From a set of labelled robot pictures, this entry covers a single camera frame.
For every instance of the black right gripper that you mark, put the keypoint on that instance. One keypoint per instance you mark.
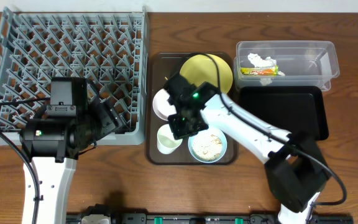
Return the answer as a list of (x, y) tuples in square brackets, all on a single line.
[(176, 134)]

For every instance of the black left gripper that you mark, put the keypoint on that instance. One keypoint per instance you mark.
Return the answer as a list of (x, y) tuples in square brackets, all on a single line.
[(109, 115)]

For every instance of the white pink shallow bowl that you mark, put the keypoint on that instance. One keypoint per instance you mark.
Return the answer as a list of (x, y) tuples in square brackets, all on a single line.
[(161, 107)]

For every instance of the pale green cup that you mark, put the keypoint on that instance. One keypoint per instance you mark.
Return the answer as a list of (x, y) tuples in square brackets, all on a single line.
[(166, 143)]

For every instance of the light blue bowl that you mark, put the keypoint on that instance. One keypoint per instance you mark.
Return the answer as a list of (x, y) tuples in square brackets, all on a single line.
[(213, 131)]

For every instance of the yellow orange snack wrapper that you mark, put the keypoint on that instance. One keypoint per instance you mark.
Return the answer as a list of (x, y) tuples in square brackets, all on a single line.
[(261, 71)]

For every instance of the white tissue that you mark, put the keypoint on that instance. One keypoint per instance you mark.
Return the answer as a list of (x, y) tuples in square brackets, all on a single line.
[(261, 62)]

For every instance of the rice and food scraps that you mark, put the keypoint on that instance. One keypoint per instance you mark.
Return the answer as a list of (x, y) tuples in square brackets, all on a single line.
[(207, 147)]

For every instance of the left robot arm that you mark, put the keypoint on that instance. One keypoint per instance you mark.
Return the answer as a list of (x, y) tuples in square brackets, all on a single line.
[(53, 141)]

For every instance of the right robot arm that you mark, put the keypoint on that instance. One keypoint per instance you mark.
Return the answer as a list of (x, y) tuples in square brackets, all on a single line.
[(294, 165)]

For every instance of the grey plastic dishwasher rack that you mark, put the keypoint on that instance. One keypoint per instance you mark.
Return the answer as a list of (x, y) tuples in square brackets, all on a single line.
[(111, 49)]

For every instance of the clear plastic waste bin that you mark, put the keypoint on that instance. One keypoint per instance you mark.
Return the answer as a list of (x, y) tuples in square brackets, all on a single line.
[(298, 62)]

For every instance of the yellow round plate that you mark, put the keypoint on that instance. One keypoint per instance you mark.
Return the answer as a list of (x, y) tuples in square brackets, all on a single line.
[(200, 68)]

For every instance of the black rectangular tray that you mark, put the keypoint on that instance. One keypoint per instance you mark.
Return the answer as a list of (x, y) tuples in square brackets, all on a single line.
[(294, 108)]

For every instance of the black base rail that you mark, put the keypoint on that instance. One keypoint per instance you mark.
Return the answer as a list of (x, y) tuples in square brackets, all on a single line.
[(103, 214)]

